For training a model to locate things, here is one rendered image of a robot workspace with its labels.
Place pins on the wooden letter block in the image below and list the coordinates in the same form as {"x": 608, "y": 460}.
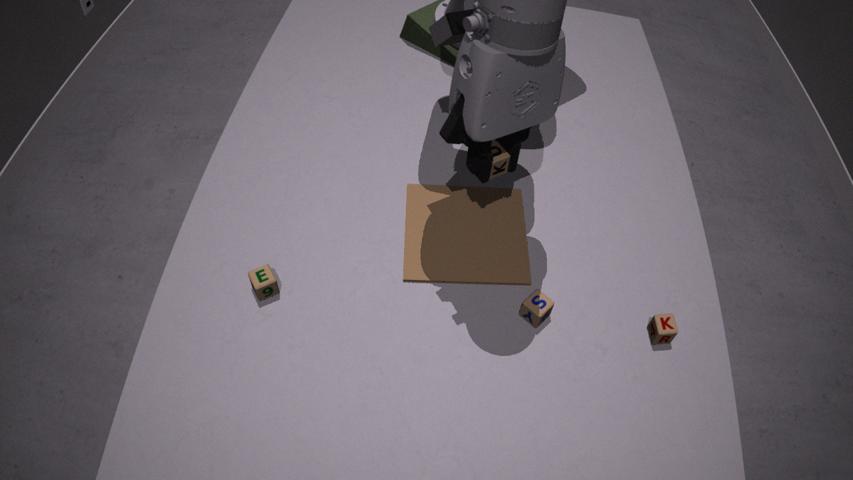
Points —
{"x": 662, "y": 329}
{"x": 263, "y": 282}
{"x": 536, "y": 308}
{"x": 500, "y": 160}

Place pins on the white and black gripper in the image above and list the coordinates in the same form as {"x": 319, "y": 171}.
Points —
{"x": 499, "y": 93}

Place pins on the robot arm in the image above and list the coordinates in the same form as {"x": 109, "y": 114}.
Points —
{"x": 517, "y": 24}

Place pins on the tan flat square mat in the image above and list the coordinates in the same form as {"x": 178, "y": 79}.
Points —
{"x": 468, "y": 235}

